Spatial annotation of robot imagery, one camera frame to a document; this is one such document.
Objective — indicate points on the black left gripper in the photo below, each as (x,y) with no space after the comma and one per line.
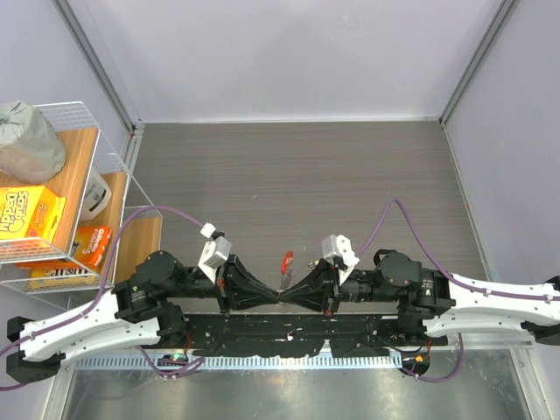
(237,286)

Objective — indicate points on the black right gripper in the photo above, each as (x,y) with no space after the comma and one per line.
(318,290)

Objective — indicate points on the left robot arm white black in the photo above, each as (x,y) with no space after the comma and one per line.
(136,312)

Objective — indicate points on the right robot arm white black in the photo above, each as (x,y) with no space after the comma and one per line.
(429,304)

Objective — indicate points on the silver keys with yellow tag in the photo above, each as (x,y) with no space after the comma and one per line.
(312,264)

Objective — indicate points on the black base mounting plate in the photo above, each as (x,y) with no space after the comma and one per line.
(300,335)

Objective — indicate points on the orange snack box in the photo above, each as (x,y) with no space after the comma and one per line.
(89,245)

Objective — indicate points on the white pump bottle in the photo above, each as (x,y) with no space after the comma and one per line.
(96,197)

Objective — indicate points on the yellow black candy bag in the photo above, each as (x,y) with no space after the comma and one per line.
(51,270)

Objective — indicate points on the yellow snack box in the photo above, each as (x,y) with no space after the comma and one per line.
(30,212)

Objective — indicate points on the grey crumpled bag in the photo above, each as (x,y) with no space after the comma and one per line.
(31,150)

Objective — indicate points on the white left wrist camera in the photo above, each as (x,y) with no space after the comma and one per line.
(215,252)

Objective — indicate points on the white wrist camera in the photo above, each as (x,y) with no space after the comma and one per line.
(337,250)
(215,252)

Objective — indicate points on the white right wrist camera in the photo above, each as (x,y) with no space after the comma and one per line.
(337,250)

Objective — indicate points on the white wire shelf rack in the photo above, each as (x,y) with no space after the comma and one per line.
(136,227)

